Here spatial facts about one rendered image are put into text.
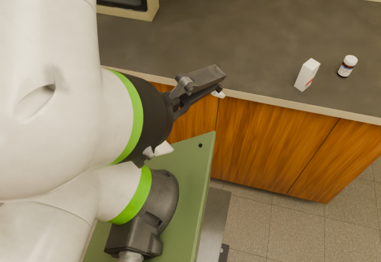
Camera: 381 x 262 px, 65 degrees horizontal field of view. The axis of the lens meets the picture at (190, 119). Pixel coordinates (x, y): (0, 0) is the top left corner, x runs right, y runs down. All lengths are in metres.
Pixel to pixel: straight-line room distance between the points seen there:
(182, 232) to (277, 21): 1.08
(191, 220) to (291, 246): 1.37
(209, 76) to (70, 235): 0.29
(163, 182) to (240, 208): 1.32
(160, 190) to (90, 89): 0.39
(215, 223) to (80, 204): 0.46
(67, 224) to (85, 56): 0.31
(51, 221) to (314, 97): 0.92
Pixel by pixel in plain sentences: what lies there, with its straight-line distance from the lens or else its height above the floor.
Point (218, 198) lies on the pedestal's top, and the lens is 0.87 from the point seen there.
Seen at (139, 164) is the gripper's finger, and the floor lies 1.33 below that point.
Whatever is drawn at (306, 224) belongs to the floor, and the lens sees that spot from 1.94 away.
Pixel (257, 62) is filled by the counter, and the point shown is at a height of 0.94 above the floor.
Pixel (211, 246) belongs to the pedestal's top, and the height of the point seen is 0.94.
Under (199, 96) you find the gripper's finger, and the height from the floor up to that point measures 1.43.
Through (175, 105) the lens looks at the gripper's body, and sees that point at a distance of 0.37.
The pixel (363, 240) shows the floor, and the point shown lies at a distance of 2.04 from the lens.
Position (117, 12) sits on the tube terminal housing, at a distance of 1.42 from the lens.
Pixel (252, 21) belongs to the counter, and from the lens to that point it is 1.38.
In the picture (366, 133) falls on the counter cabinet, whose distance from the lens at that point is 1.30.
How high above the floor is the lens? 1.75
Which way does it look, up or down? 55 degrees down
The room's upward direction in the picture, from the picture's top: straight up
